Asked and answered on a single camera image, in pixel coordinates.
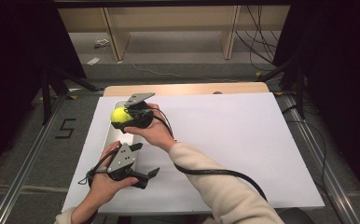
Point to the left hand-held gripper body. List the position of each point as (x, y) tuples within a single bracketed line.
[(123, 158)]

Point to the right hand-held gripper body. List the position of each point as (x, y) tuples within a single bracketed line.
[(141, 115)]

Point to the yellow tennis ball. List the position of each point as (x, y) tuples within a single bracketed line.
[(119, 115)]

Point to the white plastic bin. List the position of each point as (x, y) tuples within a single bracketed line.
[(119, 138)]

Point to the person's right hand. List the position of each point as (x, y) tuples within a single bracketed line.
[(155, 132)]

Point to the person's left hand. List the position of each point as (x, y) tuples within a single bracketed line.
[(105, 185)]

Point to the wooden table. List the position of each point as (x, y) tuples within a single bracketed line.
[(184, 89)]

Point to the white paper strip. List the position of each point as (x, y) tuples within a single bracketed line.
[(93, 61)]

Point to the white paper packet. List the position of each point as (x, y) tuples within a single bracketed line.
[(102, 42)]

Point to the black tripod stand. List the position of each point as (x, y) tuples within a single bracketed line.
[(46, 99), (299, 93)]

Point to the wooden shelf unit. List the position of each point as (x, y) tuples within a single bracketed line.
[(168, 18)]

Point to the white board mat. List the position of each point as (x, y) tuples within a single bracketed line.
[(246, 140)]

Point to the black curtain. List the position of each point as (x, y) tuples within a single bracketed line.
[(19, 62), (343, 77)]

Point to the dark round seat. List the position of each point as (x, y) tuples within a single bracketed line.
[(296, 216)]

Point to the aluminium floor rail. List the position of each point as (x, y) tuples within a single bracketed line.
[(339, 193), (19, 180)]

